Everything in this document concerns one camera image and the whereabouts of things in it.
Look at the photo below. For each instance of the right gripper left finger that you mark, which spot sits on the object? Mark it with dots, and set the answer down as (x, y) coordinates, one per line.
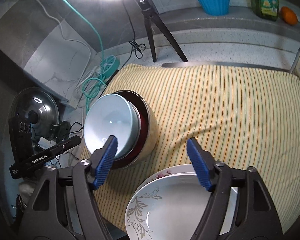
(63, 205)

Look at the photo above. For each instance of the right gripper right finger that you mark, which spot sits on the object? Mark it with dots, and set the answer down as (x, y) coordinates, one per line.
(255, 215)

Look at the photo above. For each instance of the white plate pink flowers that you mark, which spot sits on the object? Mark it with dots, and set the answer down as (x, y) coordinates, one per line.
(167, 172)

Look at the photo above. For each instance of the white plate grey leaf pattern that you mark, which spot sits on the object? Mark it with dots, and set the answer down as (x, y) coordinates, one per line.
(167, 208)

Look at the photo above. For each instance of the white ceramic bowl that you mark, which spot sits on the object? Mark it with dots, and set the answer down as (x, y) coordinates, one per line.
(110, 115)

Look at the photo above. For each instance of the large steel bowl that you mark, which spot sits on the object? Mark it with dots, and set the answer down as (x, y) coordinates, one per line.
(148, 132)

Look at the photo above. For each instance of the small red steel bowl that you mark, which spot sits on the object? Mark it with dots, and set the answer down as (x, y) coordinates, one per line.
(140, 127)

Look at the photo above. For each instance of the dark green object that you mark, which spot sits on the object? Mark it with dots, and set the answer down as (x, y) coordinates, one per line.
(60, 131)

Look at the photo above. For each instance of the yellow striped cloth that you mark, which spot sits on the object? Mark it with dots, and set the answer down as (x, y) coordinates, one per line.
(242, 116)

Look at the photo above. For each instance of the orange fruit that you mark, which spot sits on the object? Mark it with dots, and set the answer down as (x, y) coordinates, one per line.
(288, 15)

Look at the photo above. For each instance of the blue fluted cup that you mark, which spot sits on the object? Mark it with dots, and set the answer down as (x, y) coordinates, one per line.
(215, 7)

